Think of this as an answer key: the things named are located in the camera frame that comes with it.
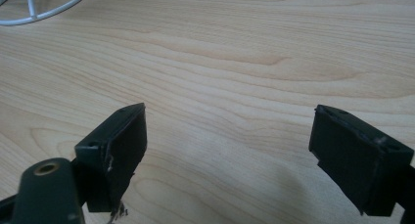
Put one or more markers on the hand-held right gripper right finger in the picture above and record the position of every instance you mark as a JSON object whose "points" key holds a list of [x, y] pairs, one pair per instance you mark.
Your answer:
{"points": [[355, 158]]}

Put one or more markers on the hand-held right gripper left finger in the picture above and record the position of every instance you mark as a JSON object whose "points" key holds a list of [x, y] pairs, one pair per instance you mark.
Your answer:
{"points": [[120, 152]]}

